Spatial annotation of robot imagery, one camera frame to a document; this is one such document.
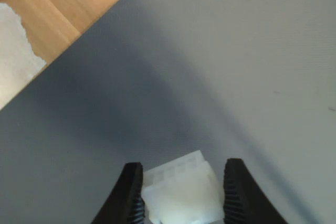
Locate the small white plastic terminal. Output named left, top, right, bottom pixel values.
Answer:
left=141, top=150, right=226, bottom=224

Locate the dark grey mat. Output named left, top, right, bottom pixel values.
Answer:
left=0, top=0, right=336, bottom=224

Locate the white tape piece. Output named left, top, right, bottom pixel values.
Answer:
left=0, top=2, right=48, bottom=111

